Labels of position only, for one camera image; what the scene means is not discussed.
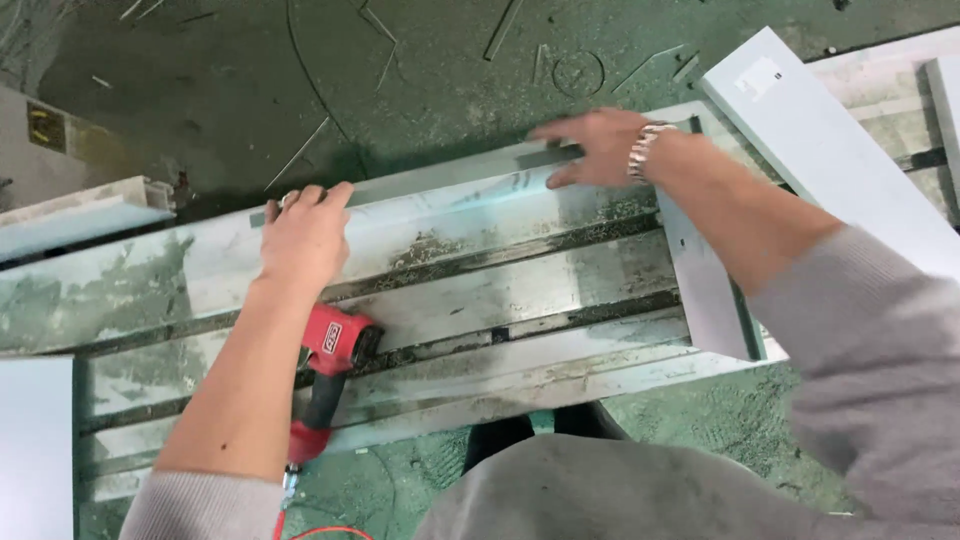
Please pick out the person's right hand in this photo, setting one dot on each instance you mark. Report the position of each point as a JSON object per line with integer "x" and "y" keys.
{"x": 604, "y": 146}

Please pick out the person's left hand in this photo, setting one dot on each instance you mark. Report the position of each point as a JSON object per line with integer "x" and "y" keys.
{"x": 304, "y": 240}

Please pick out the long white panel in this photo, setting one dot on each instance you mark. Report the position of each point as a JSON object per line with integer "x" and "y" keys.
{"x": 450, "y": 217}

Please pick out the silver metal wristwatch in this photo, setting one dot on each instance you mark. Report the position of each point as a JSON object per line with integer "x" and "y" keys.
{"x": 643, "y": 154}

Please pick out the red pneumatic nail gun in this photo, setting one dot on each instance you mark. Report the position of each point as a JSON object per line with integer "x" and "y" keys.
{"x": 330, "y": 352}

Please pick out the slatted worn workbench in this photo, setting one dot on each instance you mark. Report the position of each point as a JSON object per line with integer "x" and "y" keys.
{"x": 525, "y": 300}

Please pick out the short white end panel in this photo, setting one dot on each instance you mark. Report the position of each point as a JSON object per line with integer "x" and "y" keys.
{"x": 701, "y": 292}

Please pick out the scattered thin scrap strips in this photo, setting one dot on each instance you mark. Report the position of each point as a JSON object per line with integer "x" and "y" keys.
{"x": 386, "y": 34}

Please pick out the wide white board with label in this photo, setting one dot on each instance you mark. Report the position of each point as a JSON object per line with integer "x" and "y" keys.
{"x": 832, "y": 150}

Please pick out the beige grooved board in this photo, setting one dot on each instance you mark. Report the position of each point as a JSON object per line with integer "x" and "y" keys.
{"x": 75, "y": 217}

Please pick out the black shoe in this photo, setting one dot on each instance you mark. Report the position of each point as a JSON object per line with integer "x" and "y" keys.
{"x": 495, "y": 439}
{"x": 589, "y": 421}

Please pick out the grey machine with yellow label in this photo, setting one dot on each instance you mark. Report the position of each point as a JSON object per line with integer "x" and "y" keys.
{"x": 41, "y": 142}

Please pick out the plain white board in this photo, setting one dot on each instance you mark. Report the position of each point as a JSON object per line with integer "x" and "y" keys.
{"x": 34, "y": 450}

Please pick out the narrow white board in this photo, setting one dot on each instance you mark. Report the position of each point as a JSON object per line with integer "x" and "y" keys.
{"x": 946, "y": 120}

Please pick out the person's grey sweater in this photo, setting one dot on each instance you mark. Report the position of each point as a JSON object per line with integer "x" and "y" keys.
{"x": 600, "y": 495}

